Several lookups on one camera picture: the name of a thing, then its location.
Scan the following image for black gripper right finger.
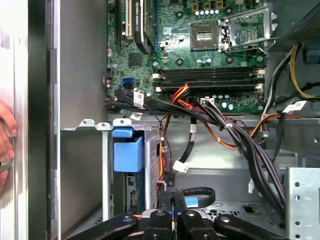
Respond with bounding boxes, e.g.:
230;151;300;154
173;189;285;240

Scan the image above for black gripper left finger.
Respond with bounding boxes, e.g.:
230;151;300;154
64;191;174;240

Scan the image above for black wire blue plug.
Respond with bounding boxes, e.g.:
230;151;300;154
178;186;216;209

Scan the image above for orange red yellow power wire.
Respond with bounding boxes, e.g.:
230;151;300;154
156;113;176;187

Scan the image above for hard disk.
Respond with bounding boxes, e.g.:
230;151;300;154
111;126;147;213

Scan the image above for metal disk bay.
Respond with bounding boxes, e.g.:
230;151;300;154
59;118;162;223

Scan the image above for black RAM slot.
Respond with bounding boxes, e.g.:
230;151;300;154
152;72;266;80
152;84;266;93
152;67;266;74
152;79;266;86

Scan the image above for black expansion slot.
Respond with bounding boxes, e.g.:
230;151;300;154
114;0;123;51

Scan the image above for white expansion slot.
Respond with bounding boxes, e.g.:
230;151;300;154
125;0;134;40

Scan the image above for person's hand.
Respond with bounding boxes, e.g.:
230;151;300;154
0;99;18;192

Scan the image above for metal drive cage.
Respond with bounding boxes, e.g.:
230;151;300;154
284;166;320;240

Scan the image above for blue SATA port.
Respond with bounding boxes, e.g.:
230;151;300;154
121;77;136;90

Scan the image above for black PC case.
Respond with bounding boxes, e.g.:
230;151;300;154
27;0;320;240

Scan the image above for green motherboard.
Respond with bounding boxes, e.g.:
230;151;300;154
106;0;268;115

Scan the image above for CPU socket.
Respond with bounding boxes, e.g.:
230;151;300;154
190;22;221;52

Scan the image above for black graphics card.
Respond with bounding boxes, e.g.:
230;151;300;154
131;0;154;55

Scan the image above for metal socket cover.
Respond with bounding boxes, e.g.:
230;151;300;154
218;6;273;52

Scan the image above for grey power supply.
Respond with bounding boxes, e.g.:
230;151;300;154
277;0;320;43

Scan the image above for black wire white tag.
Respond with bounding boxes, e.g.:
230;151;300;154
273;100;308;162
172;116;201;175

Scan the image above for black cable bundle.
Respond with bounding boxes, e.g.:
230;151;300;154
104;88;287;211

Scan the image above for red yellow orange wire bundle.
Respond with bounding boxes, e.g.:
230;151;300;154
169;83;191;106

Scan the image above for metal wire locking lever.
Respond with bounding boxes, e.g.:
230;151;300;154
222;36;280;55

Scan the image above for yellow black power cable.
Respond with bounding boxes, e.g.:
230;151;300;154
259;42;320;121

